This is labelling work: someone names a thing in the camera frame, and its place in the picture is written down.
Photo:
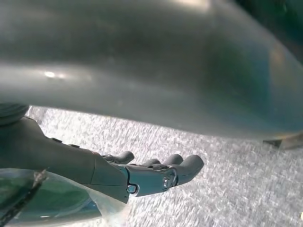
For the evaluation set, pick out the clear plastic cover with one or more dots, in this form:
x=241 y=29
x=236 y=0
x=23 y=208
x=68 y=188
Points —
x=66 y=200

